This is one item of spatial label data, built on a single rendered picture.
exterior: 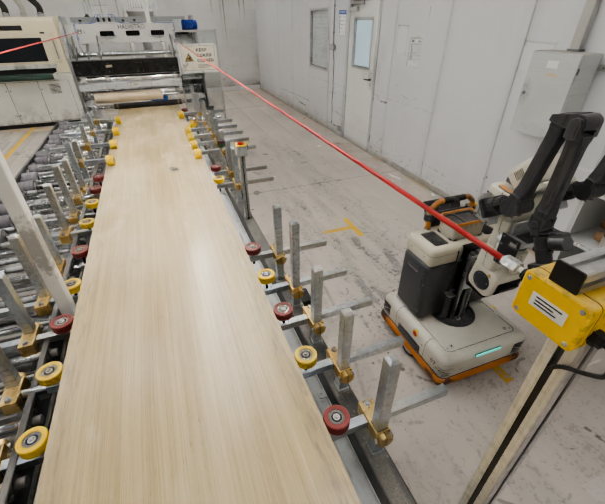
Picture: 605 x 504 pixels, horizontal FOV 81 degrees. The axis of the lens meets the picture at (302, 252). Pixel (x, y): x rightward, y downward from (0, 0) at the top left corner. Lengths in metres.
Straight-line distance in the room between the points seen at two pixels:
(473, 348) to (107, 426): 1.87
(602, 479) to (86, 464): 2.26
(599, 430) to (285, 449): 1.97
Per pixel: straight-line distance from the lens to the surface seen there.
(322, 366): 1.37
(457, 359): 2.28
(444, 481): 2.17
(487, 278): 2.06
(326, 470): 1.10
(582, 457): 2.55
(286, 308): 1.46
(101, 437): 1.27
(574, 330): 0.45
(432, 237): 2.20
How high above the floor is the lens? 1.90
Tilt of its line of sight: 34 degrees down
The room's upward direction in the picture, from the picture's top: straight up
